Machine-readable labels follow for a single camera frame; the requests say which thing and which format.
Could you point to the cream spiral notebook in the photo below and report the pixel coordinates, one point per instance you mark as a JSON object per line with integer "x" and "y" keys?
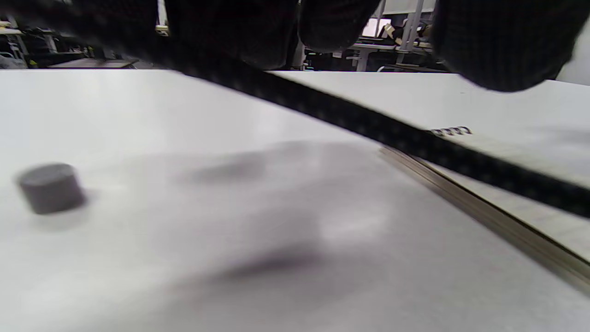
{"x": 553, "y": 230}

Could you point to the grey stamp cap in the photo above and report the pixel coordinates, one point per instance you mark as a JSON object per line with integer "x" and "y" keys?
{"x": 50, "y": 189}

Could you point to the brown side table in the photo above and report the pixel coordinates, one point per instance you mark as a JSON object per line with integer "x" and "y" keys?
{"x": 92, "y": 63}

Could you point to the person's left hand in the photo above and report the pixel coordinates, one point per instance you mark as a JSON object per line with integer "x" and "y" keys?
{"x": 507, "y": 46}

